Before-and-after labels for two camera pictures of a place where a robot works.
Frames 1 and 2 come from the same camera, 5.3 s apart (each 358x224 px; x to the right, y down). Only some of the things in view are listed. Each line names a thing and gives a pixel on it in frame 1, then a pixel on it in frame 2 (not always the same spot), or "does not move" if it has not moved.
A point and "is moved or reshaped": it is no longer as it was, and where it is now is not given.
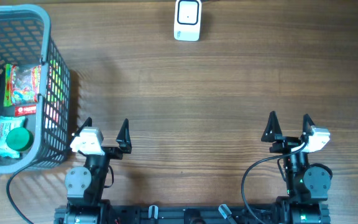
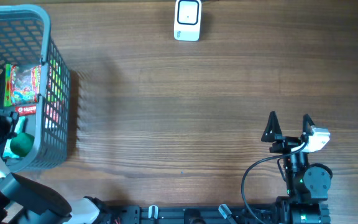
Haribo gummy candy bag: [22, 84] does not move
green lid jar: [20, 139] is moved or reshaped
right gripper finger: [273, 127] does not move
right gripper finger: [307, 123] does not move
